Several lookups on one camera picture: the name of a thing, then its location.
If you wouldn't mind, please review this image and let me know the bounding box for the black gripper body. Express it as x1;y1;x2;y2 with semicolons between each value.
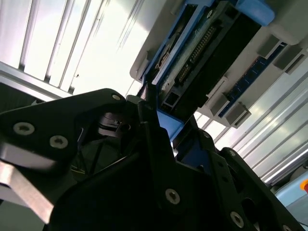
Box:
48;153;218;231

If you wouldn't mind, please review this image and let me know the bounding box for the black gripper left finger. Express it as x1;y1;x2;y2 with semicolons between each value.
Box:
0;81;190;211

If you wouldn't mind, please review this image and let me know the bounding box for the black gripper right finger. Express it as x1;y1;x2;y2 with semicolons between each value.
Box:
189;120;306;231

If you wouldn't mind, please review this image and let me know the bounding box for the hard disk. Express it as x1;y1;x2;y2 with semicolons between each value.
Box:
141;0;275;169

